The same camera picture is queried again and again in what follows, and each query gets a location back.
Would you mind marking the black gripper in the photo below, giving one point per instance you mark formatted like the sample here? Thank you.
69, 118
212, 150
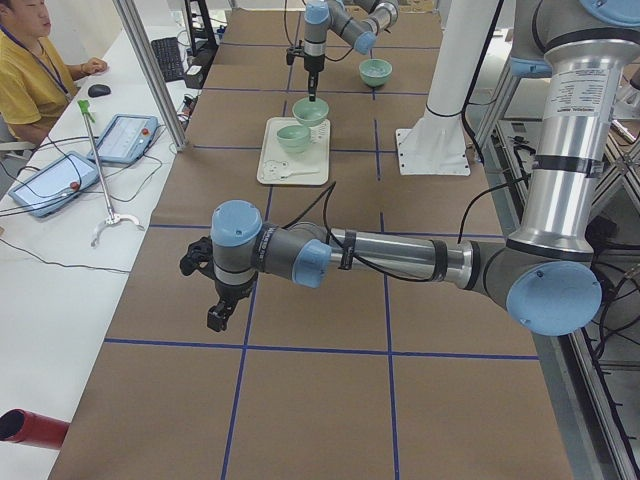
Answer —
314, 66
234, 291

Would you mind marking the green bowl carried to tray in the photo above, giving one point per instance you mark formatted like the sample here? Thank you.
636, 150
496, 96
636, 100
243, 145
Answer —
294, 138

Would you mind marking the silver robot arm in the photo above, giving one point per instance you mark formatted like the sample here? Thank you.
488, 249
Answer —
541, 274
320, 17

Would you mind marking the green bowl with ice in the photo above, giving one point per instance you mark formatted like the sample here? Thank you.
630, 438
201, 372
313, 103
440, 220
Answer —
375, 72

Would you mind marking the cream bear tray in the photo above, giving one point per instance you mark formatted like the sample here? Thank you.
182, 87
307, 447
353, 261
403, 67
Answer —
274, 160

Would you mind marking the white plastic spoon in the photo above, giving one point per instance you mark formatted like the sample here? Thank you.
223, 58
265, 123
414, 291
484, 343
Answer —
289, 174

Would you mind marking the reacher grabber stick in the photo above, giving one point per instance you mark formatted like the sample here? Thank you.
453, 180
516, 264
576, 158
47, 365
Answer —
113, 218

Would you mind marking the black keyboard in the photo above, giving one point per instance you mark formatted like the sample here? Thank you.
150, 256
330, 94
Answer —
168, 56

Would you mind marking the far teach pendant tablet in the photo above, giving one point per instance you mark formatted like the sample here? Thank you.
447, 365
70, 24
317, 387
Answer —
125, 138

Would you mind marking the teach pendant tablet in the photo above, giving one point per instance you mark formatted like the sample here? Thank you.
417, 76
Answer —
56, 185
125, 138

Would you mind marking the black computer mouse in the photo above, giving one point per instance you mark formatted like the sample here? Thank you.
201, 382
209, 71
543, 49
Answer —
98, 90

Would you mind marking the near teach pendant tablet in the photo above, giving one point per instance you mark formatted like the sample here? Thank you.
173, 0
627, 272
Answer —
56, 185

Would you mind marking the red cylinder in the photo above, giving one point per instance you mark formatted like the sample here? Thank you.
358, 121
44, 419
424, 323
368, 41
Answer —
32, 429

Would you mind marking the person in yellow shirt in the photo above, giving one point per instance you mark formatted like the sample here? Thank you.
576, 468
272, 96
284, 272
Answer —
36, 83

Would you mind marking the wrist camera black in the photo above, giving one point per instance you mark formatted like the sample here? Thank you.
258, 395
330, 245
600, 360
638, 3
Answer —
197, 257
293, 52

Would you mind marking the white pedestal column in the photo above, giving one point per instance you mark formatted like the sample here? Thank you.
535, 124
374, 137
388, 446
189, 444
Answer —
436, 145

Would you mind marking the aluminium frame post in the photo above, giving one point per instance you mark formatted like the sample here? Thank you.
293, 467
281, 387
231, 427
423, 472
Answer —
140, 42

